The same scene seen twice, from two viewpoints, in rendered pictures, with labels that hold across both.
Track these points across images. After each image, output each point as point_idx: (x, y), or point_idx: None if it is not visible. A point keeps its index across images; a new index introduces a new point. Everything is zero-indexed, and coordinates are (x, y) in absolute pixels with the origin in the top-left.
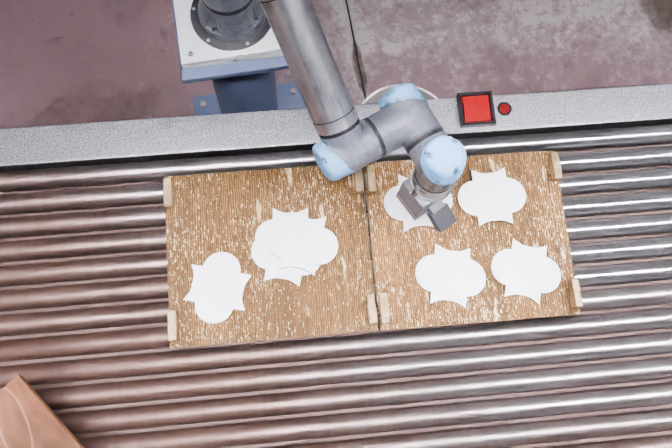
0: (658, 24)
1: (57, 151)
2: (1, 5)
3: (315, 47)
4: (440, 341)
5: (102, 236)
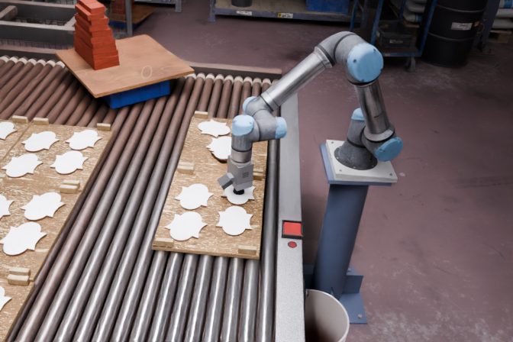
0: None
1: (285, 104)
2: (401, 199)
3: (295, 71)
4: (161, 192)
5: None
